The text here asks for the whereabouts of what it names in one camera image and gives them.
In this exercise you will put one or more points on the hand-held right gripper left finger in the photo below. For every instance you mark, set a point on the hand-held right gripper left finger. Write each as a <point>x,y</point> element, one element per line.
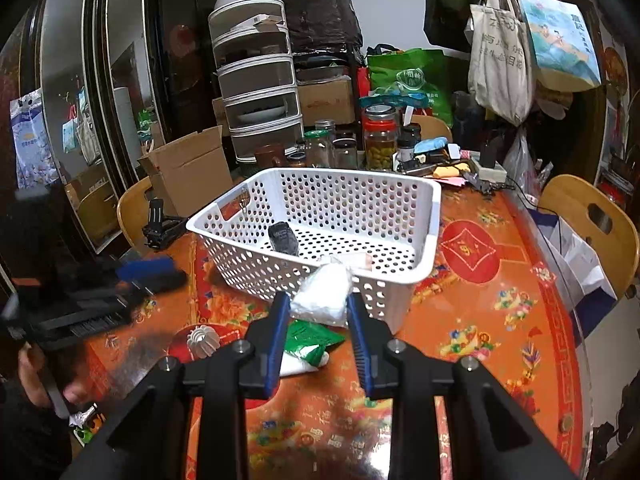
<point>277,350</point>

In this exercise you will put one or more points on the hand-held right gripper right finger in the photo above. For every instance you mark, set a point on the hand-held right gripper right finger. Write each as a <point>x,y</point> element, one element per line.
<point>360,355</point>

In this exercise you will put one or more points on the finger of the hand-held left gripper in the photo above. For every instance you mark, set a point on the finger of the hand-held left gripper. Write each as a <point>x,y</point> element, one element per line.
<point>160,282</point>
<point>145,266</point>

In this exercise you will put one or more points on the green packet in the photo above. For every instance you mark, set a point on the green packet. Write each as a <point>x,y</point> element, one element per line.
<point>312,340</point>

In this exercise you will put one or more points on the white plastic bag packet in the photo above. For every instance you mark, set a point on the white plastic bag packet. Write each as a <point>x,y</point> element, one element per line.
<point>322,292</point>

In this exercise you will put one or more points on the dark grey patterned cloth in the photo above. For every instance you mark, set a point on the dark grey patterned cloth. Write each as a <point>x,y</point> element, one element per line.
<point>282,237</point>

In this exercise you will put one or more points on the white perforated plastic basket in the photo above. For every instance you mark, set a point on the white perforated plastic basket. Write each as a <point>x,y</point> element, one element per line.
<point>350,200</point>

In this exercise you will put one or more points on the person's left hand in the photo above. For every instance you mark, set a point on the person's left hand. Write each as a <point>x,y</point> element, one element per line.
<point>32,375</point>

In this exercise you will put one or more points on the black folding phone holder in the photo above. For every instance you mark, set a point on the black folding phone holder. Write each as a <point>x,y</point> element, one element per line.
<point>160,227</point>

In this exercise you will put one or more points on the wooden chair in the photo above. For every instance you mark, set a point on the wooden chair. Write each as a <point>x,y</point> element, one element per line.
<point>432,125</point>
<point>131,210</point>
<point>570,200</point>

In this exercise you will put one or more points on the white ribbed ball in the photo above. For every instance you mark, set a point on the white ribbed ball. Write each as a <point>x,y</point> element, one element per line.
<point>202,342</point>

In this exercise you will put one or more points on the open cardboard box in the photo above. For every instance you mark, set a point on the open cardboard box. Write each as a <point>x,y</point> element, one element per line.
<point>192,170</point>

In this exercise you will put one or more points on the brown mug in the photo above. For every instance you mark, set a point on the brown mug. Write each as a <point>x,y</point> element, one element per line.
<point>270,156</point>

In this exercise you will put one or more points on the blue and white plastic bag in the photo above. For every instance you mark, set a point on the blue and white plastic bag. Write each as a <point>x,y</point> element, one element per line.
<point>32,140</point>

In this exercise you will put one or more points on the dark lid glass jar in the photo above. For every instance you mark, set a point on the dark lid glass jar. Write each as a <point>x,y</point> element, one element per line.
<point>345,155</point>

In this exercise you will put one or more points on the green lid glass jar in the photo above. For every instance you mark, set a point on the green lid glass jar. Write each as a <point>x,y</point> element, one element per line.
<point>316,150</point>

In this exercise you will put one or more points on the yellow papers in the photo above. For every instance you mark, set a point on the yellow papers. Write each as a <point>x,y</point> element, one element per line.
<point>450,170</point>

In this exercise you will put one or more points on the dark mirrored wardrobe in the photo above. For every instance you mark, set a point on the dark mirrored wardrobe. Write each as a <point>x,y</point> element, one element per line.
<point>185,60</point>

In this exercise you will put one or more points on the stacked drawer tower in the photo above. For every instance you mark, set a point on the stacked drawer tower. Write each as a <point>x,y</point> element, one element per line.
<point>257,85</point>

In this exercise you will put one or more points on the red lid glass jar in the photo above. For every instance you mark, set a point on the red lid glass jar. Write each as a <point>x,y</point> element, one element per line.
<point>381,140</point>

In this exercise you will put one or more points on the blue pouch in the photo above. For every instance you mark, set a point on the blue pouch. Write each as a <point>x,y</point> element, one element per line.
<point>431,146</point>

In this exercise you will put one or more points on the white power strip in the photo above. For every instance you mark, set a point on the white power strip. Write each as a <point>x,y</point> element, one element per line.
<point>490,172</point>

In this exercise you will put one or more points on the white and blue paper bag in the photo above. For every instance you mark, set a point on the white and blue paper bag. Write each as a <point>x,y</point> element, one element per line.
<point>580,270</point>

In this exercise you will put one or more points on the closed cardboard box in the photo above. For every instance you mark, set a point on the closed cardboard box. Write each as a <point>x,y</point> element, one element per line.
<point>325,100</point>

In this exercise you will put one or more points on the clear plastic bag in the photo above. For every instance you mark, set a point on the clear plastic bag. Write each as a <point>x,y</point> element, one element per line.
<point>520,165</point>

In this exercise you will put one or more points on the white bowl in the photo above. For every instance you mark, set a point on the white bowl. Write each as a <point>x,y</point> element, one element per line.
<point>231,0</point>

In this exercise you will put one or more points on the green shopping bag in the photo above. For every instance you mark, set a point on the green shopping bag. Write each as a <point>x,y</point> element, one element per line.
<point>415,80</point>

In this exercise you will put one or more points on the black plastic covered bundle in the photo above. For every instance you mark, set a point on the black plastic covered bundle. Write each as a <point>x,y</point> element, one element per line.
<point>322,20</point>

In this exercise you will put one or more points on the white canvas tote bag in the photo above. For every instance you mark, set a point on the white canvas tote bag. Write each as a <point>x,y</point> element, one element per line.
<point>500,60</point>

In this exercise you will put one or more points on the black hanging bag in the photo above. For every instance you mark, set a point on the black hanging bag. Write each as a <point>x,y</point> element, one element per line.
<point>445,15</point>

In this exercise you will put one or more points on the blue illustrated tote bag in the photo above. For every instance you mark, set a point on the blue illustrated tote bag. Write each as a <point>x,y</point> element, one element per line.
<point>557,40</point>

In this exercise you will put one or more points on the red round wall decoration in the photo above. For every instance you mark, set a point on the red round wall decoration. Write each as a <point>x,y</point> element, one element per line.
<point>614,66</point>

